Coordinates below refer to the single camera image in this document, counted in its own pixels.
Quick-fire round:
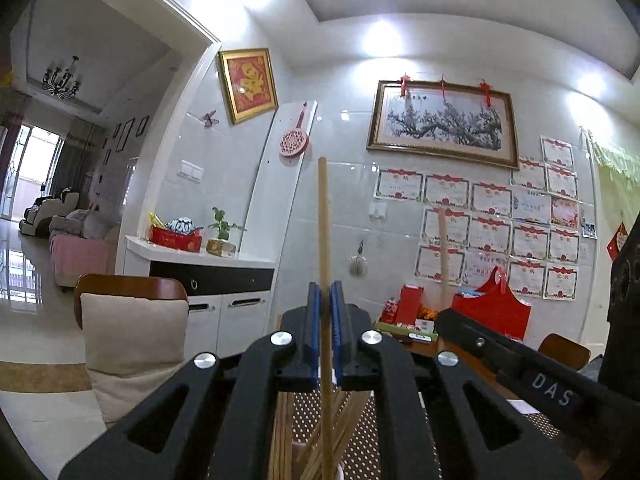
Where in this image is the crossing wooden chopstick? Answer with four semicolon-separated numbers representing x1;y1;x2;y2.
295;390;371;479

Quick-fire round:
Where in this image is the brown chair right side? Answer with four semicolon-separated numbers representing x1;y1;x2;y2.
538;334;591;370

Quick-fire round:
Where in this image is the brown polka dot tablecloth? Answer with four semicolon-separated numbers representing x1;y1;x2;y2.
291;391;560;479

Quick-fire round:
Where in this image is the green tray on table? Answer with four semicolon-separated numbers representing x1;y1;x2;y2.
373;321;438;344

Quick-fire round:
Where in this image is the red soda can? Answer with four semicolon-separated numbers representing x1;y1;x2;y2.
378;299;399;325

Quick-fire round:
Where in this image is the red box on table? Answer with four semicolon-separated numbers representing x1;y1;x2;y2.
396;284;424;325

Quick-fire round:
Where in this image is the white black sideboard cabinet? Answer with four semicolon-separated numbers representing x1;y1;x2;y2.
122;235;276;358

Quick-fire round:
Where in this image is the red paper gift bag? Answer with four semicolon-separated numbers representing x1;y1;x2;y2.
451;266;532;342

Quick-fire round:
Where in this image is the wooden chair with cushion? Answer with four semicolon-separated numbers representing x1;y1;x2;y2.
74;274;188;328

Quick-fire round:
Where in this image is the small potted green plant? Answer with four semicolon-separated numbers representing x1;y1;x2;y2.
206;207;246;258

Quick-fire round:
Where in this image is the red gift box on cabinet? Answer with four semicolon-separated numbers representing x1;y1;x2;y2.
149;226;203;252

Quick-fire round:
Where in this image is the pink covered sofa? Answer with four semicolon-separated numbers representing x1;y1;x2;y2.
50;226;119;288

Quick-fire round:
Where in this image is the white massage chair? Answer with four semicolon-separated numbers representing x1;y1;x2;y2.
18;188;80;238

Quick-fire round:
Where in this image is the red round hanging ornament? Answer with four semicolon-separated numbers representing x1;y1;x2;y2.
279;101;308;159

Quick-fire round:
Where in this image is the plum blossom framed painting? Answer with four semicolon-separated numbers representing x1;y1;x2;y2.
367;76;520;170

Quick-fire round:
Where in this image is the black chandelier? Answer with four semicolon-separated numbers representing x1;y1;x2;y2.
41;55;81;101

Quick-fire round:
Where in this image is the hanging silver wall ornament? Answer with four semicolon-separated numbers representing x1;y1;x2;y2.
348;240;368;278

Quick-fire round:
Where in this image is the award certificate on wall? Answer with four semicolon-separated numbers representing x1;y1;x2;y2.
471;182;512;217
373;168;425;202
424;174;470;208

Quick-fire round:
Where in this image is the white wall switch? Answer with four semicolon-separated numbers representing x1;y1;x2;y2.
178;160;204;183

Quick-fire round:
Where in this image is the red gold diamond frame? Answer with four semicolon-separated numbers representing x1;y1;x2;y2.
218;48;279;125

